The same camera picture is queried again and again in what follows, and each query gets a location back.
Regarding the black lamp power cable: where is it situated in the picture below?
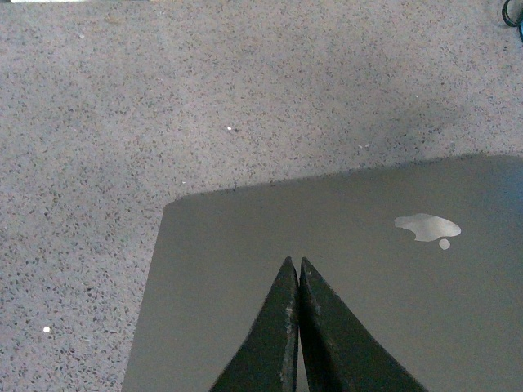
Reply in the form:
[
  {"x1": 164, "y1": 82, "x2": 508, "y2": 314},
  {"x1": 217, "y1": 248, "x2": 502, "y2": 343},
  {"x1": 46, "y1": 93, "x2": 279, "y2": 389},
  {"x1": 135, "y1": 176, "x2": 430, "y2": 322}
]
[{"x1": 501, "y1": 0, "x2": 523, "y2": 28}]

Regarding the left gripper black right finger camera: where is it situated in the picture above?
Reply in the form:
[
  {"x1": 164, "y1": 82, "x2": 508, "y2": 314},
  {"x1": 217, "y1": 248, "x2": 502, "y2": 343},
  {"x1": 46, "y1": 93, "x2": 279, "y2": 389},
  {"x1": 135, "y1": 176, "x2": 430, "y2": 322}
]
[{"x1": 299, "y1": 258, "x2": 427, "y2": 391}]

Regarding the grey laptop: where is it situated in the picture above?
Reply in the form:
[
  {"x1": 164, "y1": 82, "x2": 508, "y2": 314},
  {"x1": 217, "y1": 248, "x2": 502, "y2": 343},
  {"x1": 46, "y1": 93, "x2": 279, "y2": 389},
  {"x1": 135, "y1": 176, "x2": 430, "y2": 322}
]
[{"x1": 123, "y1": 154, "x2": 522, "y2": 391}]

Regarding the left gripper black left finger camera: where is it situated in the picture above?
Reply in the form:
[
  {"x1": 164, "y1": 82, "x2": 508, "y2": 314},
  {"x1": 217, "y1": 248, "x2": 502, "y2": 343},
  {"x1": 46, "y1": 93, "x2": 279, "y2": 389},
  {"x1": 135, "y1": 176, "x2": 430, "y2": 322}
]
[{"x1": 211, "y1": 257, "x2": 299, "y2": 392}]

